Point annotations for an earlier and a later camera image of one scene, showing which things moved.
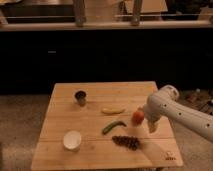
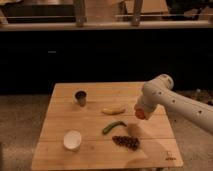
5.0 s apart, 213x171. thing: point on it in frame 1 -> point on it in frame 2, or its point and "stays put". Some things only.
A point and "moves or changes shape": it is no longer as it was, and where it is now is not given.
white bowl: [72, 139] stays put
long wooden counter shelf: [110, 26] stays put
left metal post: [79, 11] stays put
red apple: [137, 117] moves or changes shape
